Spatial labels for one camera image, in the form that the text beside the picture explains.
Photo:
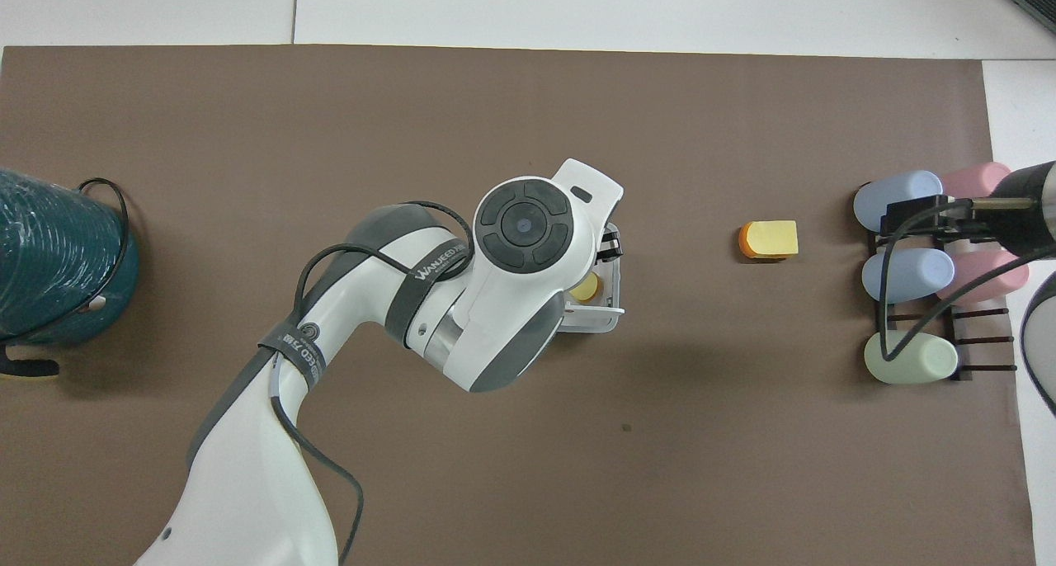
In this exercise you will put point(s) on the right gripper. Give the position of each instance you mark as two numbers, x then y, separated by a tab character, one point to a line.
1021	228

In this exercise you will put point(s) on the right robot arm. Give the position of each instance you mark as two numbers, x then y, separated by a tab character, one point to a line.
1041	318

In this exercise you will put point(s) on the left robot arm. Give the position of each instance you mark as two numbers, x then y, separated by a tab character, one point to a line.
495	323

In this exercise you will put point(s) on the small white bin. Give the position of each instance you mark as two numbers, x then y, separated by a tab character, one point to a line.
609	319

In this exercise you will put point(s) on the pink cup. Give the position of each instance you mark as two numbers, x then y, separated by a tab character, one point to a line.
978	178
994	281

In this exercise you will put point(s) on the blue cup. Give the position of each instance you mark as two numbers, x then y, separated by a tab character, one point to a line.
916	275
895	199

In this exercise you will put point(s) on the black cup rack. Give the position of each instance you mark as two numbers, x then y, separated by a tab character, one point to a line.
964	343

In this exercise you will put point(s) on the green cup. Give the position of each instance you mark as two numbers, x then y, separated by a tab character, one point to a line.
920	360

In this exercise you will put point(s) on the yellow round item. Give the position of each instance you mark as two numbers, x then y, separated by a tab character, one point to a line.
586	288

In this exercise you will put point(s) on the teal ribbed container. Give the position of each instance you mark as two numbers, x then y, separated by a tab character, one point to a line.
49	261

